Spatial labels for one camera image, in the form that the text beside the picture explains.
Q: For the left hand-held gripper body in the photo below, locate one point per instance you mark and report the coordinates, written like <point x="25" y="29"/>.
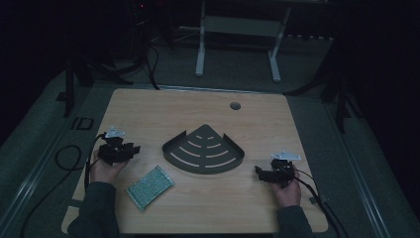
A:
<point x="114" y="147"/>

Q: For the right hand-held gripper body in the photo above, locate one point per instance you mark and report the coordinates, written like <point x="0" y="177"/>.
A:
<point x="280" y="168"/>

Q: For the person's right hand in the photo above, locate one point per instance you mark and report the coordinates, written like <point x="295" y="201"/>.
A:
<point x="288" y="191"/>

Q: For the person's left hand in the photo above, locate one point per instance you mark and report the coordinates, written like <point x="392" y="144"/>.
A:
<point x="105" y="170"/>

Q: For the green perforated circuit board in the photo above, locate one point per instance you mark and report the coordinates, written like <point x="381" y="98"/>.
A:
<point x="150" y="187"/>

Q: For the dark corner shelf tray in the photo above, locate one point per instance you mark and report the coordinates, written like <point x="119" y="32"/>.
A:
<point x="203" y="150"/>

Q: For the black tripod stand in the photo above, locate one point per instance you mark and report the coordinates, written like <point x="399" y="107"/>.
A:
<point x="95" y="66"/>
<point x="333" y="86"/>

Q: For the white metal stand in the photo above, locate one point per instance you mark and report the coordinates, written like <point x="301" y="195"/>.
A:
<point x="241" y="36"/>

